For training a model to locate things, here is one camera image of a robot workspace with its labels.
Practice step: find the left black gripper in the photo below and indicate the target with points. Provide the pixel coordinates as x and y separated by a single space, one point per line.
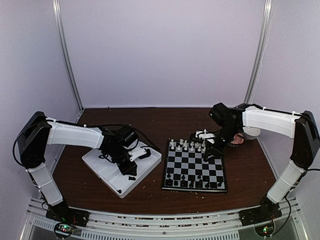
127 170

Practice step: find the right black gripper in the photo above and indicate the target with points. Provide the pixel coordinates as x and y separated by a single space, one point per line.
213 150

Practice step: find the black chess piece king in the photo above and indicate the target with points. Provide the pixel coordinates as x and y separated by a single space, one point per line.
199 184

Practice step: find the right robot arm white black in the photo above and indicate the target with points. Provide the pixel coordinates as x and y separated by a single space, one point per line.
290 139

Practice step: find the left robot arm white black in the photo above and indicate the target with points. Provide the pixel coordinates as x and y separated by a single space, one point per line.
29 148

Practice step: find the white chess pieces row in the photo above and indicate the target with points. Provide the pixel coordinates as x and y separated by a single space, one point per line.
185 146

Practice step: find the black rook board corner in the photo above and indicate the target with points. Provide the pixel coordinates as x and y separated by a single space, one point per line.
169 182

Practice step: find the black white chess board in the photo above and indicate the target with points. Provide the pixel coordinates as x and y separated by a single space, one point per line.
193 164

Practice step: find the black chess piece on board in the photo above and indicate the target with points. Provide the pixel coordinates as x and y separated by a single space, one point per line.
192 184

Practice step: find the red patterned small dish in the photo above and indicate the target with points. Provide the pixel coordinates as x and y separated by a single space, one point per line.
238 140

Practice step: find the white ceramic bowl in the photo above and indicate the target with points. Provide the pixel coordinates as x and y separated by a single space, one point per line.
250 133

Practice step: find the white plastic tray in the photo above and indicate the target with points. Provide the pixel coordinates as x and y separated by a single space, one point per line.
109 172

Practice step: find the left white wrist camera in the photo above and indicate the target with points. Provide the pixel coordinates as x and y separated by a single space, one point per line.
139 153

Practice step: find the right aluminium corner post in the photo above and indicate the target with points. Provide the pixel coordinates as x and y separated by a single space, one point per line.
261 48

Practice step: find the aluminium corner post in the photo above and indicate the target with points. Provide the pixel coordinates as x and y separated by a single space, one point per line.
261 48
65 53

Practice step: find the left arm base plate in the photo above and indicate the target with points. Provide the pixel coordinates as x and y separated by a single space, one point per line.
67 215

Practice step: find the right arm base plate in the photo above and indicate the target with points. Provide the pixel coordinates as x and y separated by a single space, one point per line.
255 215

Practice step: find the left aluminium corner post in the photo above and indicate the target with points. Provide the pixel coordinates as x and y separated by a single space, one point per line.
65 53

